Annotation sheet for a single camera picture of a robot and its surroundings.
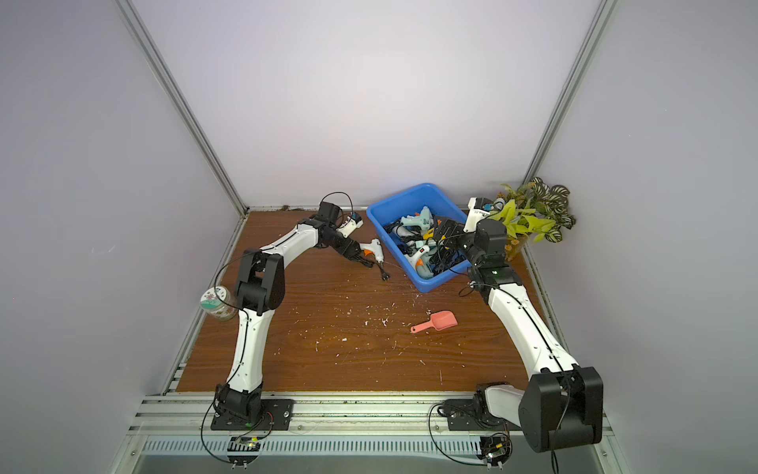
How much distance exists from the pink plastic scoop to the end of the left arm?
0.96 ft

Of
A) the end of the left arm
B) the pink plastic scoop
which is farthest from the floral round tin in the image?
the pink plastic scoop

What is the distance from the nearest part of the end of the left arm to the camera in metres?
0.97

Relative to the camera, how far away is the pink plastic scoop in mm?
873
